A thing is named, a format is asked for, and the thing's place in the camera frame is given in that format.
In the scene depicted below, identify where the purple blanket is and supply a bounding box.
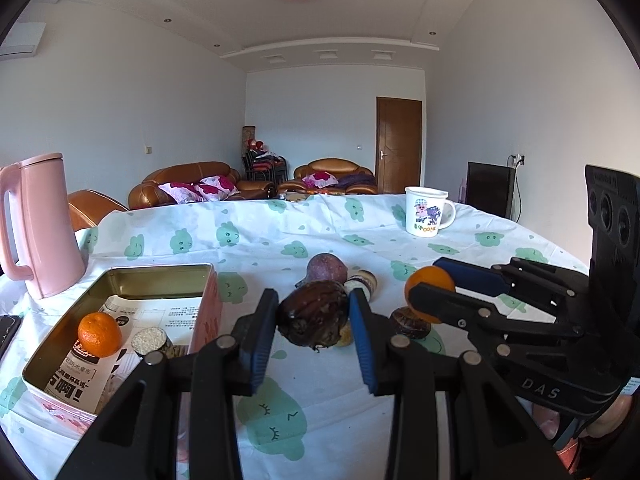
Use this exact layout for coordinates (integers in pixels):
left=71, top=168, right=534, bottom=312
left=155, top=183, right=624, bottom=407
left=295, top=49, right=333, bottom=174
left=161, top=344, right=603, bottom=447
left=330, top=174, right=376, bottom=188

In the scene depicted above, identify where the brown wooden door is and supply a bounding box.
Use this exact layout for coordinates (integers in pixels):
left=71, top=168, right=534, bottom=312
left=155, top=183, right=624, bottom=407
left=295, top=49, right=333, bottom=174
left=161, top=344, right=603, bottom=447
left=376, top=96, right=424, bottom=193

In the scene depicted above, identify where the white magenta floral pillow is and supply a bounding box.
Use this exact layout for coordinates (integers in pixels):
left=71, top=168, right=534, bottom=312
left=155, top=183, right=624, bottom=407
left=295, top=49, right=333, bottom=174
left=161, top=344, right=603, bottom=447
left=195, top=176, right=240, bottom=201
left=159, top=181, right=201, bottom=204
left=301, top=171, right=338, bottom=188

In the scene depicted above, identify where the black power cable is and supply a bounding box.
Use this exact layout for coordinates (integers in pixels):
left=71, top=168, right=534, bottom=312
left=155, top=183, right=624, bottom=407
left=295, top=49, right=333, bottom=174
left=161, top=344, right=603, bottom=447
left=507, top=155, right=523, bottom=223

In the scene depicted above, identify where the white cartoon print mug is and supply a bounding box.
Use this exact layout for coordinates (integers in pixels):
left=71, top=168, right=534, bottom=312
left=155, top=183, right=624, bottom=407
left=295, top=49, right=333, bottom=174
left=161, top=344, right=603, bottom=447
left=404, top=186, right=457, bottom=237

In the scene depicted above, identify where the purple round fruit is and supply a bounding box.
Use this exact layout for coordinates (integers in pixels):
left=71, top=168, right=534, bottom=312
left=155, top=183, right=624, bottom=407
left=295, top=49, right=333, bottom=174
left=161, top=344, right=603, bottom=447
left=295, top=254, right=348, bottom=288

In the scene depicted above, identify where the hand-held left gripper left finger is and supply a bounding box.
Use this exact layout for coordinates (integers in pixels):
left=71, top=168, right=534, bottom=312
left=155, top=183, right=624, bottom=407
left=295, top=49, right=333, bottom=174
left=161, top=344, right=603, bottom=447
left=55, top=288, right=280, bottom=480

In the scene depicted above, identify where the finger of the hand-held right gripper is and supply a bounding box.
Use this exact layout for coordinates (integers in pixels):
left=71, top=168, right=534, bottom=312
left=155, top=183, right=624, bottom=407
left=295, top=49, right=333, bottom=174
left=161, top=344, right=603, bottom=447
left=407, top=282, right=588, bottom=366
left=432, top=256, right=593, bottom=326

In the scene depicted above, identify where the black smartphone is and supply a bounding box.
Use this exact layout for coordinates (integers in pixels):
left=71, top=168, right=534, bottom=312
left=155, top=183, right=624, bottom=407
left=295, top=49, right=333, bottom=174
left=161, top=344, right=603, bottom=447
left=0, top=315, right=22, bottom=361

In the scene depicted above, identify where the white tablecloth with green clouds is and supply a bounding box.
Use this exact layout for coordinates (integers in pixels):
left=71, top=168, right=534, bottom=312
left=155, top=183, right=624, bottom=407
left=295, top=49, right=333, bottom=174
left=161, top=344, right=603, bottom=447
left=0, top=191, right=591, bottom=480

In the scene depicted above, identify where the brown leather armchair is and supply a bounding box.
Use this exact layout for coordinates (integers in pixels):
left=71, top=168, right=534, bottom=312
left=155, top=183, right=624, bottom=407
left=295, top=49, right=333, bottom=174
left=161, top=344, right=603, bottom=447
left=277, top=158, right=378, bottom=196

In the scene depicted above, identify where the printed paper sheet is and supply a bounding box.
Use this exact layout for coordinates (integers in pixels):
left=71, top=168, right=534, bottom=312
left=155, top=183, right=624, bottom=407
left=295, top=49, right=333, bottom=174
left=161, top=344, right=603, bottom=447
left=44, top=294, right=203, bottom=416

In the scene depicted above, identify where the dark brown wrinkled fruit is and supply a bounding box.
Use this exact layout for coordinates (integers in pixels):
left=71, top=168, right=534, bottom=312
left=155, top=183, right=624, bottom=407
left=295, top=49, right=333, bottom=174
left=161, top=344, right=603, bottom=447
left=276, top=281, right=351, bottom=352

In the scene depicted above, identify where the person's right hand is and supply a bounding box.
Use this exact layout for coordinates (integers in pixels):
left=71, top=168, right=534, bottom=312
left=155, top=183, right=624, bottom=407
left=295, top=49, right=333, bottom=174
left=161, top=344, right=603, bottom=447
left=589, top=391, right=632, bottom=440

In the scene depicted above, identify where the stack of dark chairs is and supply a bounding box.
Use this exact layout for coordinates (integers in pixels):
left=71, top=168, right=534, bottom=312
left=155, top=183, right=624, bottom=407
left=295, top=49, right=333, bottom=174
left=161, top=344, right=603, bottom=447
left=242, top=152, right=288, bottom=184

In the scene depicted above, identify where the pink electric kettle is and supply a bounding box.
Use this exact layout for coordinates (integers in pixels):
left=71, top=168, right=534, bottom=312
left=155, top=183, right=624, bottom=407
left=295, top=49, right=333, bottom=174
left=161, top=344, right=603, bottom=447
left=0, top=152, right=87, bottom=300

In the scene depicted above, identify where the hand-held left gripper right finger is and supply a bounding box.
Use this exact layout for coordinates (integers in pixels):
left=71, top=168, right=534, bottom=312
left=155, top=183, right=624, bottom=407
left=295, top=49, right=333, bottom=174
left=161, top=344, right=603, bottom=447
left=348, top=290, right=571, bottom=480

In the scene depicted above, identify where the brown leather chair back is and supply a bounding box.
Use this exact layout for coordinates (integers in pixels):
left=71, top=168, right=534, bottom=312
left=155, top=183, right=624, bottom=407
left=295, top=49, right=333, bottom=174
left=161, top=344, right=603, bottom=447
left=67, top=189, right=130, bottom=233

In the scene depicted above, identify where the brown round fruit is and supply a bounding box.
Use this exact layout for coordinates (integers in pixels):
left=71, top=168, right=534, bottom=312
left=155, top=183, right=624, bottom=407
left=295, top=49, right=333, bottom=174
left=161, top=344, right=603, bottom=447
left=390, top=306, right=432, bottom=341

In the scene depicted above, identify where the pink tin box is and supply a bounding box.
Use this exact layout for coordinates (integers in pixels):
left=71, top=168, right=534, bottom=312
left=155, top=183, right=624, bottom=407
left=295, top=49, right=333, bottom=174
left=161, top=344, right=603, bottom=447
left=21, top=262, right=223, bottom=433

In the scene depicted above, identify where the black television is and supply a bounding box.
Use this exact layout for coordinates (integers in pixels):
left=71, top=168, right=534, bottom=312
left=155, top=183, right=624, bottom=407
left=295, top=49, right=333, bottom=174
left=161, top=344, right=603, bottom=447
left=466, top=161, right=517, bottom=219

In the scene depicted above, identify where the small sweet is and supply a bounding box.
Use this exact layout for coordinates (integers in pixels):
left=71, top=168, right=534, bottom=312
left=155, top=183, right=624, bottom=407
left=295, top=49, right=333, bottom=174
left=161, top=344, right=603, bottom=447
left=131, top=326, right=173, bottom=358
left=344, top=270, right=378, bottom=303

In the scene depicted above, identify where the brown leather sofa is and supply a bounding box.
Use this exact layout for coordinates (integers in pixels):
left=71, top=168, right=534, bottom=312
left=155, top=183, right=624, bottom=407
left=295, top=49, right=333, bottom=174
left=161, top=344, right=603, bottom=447
left=128, top=161, right=278, bottom=210

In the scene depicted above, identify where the orange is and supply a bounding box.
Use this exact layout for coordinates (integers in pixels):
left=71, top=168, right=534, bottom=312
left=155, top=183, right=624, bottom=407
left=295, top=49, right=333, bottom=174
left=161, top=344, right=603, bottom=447
left=404, top=266, right=457, bottom=325
left=77, top=312, right=122, bottom=358

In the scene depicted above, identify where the white air conditioner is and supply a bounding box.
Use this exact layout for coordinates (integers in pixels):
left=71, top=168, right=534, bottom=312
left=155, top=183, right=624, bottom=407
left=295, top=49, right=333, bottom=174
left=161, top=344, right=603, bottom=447
left=0, top=22, right=45, bottom=57

